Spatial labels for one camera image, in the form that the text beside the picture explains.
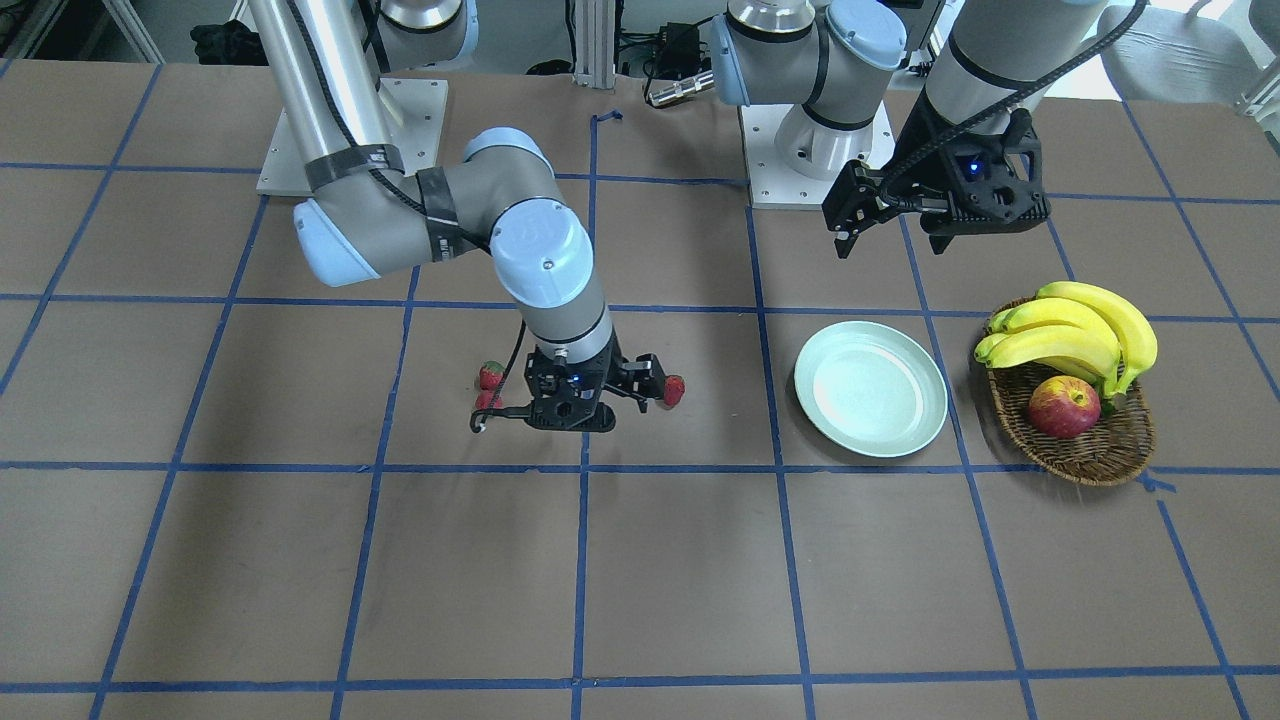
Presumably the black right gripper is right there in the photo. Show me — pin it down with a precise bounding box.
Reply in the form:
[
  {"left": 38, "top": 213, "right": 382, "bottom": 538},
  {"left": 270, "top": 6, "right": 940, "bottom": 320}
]
[{"left": 524, "top": 345, "right": 667, "bottom": 433}]

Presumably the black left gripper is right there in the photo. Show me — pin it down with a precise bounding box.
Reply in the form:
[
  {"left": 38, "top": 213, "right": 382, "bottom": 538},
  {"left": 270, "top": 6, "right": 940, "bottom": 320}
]
[{"left": 822, "top": 108, "right": 1051, "bottom": 259}]

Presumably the red strawberry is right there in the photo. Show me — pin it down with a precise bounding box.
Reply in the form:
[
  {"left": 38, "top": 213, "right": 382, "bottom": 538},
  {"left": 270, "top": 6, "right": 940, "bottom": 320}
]
[
  {"left": 660, "top": 374, "right": 686, "bottom": 407},
  {"left": 474, "top": 389, "right": 504, "bottom": 411},
  {"left": 476, "top": 360, "right": 506, "bottom": 391}
]

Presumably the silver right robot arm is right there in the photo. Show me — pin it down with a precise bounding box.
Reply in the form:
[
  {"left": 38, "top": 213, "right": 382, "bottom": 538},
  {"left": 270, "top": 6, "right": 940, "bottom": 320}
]
[{"left": 250, "top": 1, "right": 628, "bottom": 432}]

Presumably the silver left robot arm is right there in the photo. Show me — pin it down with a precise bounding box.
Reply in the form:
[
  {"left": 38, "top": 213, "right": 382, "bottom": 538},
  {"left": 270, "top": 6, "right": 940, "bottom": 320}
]
[{"left": 645, "top": 1, "right": 1146, "bottom": 258}]

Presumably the light green plate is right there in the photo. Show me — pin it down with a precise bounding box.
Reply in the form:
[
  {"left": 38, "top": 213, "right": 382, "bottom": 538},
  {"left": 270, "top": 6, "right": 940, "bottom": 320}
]
[{"left": 792, "top": 322, "right": 948, "bottom": 457}]

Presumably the yellow banana bunch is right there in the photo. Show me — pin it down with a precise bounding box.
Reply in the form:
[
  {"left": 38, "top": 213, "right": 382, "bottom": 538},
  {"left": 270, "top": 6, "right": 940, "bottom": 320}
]
[{"left": 973, "top": 281, "right": 1158, "bottom": 400}]

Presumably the red apple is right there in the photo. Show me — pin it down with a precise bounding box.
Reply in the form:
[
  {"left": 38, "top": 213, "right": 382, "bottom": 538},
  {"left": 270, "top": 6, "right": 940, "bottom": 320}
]
[{"left": 1027, "top": 375, "right": 1102, "bottom": 439}]

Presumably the grey chair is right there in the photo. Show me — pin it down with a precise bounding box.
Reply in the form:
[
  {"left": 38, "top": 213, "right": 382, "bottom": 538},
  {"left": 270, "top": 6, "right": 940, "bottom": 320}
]
[{"left": 1100, "top": 6, "right": 1263, "bottom": 105}]

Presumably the brown wicker basket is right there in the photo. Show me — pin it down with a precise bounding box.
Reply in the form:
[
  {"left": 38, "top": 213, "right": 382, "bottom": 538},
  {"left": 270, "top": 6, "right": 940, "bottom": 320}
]
[{"left": 984, "top": 297, "right": 1157, "bottom": 487}]

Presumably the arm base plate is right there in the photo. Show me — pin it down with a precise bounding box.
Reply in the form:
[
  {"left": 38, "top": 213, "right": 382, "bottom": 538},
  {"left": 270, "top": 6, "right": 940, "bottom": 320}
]
[
  {"left": 739, "top": 104, "right": 895, "bottom": 210},
  {"left": 256, "top": 78, "right": 448, "bottom": 199}
]

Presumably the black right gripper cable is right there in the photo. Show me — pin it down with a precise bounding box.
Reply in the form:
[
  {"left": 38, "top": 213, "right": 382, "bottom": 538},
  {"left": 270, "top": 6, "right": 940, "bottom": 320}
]
[{"left": 468, "top": 320, "right": 541, "bottom": 434}]

